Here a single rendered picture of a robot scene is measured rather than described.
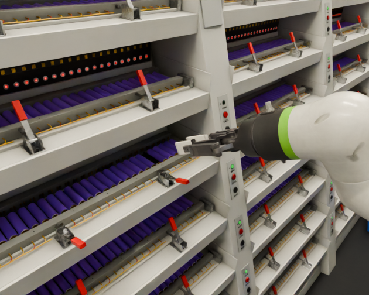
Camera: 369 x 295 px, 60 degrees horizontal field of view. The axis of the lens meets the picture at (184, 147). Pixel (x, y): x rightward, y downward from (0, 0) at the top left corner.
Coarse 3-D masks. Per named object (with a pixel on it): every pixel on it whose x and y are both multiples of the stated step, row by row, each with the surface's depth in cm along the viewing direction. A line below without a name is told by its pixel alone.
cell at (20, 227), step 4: (12, 212) 64; (8, 216) 64; (12, 216) 64; (16, 216) 64; (12, 220) 63; (16, 220) 63; (20, 220) 63; (12, 224) 63; (16, 224) 62; (20, 224) 62; (24, 224) 62; (16, 228) 62; (20, 228) 61; (24, 228) 61; (28, 228) 62; (20, 232) 61
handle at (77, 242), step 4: (64, 232) 60; (64, 236) 60; (68, 236) 59; (72, 236) 59; (72, 240) 57; (76, 240) 57; (80, 240) 57; (76, 244) 56; (80, 244) 55; (84, 244) 56; (80, 248) 55
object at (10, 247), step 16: (176, 160) 83; (192, 160) 86; (144, 176) 76; (112, 192) 71; (80, 208) 66; (96, 208) 69; (48, 224) 62; (64, 224) 64; (16, 240) 58; (32, 240) 60; (0, 256) 56
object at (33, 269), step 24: (72, 168) 77; (192, 168) 84; (216, 168) 89; (144, 192) 75; (168, 192) 76; (96, 216) 68; (120, 216) 68; (144, 216) 73; (48, 240) 62; (96, 240) 64; (24, 264) 57; (48, 264) 57; (72, 264) 62; (0, 288) 53; (24, 288) 56
